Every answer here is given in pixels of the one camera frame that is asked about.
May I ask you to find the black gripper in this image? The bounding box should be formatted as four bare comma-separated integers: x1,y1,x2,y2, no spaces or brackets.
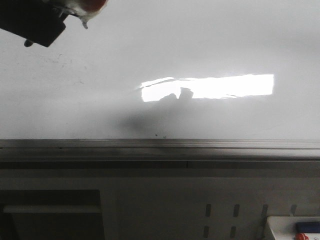
0,0,68,47

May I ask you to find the white whiteboard surface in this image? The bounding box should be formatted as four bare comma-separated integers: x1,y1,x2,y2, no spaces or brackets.
0,0,320,140

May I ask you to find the grey slotted metal panel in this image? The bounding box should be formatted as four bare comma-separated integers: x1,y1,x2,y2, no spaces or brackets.
100,177,320,240

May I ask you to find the aluminium whiteboard frame rail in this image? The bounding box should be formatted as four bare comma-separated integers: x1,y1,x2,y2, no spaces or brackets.
0,139,320,161

